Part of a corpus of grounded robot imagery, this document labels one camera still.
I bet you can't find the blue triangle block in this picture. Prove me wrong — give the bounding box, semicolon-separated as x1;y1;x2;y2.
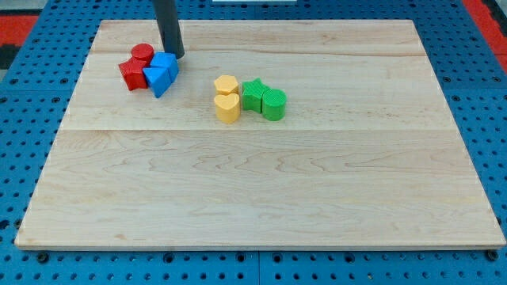
143;67;172;98

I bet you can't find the blue cube block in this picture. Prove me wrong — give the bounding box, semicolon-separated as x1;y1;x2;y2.
150;52;179;82

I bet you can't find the yellow heart block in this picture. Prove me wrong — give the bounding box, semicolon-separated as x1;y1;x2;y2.
214;93;241;124

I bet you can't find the green cylinder block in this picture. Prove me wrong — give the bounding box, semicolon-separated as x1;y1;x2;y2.
261;89;287;121

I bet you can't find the green star block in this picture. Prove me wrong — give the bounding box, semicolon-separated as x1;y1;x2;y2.
242;78;269;113

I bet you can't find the yellow hexagon block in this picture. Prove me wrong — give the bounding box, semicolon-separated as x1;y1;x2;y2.
214;74;239;95

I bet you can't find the light wooden board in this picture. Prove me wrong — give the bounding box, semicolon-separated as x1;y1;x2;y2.
15;20;505;251

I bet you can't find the red star block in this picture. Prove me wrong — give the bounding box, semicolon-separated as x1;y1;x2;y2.
118;57;149;91

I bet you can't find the red cylinder block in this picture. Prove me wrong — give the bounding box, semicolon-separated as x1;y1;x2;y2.
131;43;154;63

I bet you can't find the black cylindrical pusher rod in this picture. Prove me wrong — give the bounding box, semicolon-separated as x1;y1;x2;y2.
152;0;185;59

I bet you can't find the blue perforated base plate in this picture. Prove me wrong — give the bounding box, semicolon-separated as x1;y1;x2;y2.
1;0;506;284

